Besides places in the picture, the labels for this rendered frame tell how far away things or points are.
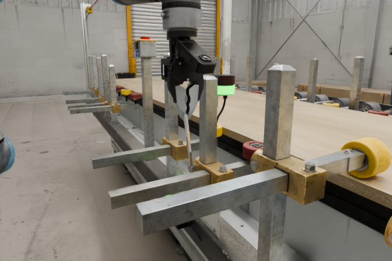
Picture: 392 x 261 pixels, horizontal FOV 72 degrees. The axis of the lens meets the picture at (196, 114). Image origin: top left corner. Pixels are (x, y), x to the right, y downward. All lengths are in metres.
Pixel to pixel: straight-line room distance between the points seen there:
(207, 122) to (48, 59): 7.74
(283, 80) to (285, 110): 0.05
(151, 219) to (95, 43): 8.16
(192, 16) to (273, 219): 0.45
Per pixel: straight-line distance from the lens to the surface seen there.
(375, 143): 0.67
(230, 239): 0.75
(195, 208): 0.39
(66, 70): 8.34
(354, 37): 8.66
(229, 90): 0.70
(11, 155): 1.25
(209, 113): 0.70
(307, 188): 0.47
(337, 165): 0.58
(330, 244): 0.80
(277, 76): 0.48
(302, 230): 0.84
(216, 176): 0.68
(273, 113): 0.50
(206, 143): 0.71
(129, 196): 0.64
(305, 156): 0.76
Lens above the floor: 1.15
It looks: 12 degrees down
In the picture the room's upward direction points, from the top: straight up
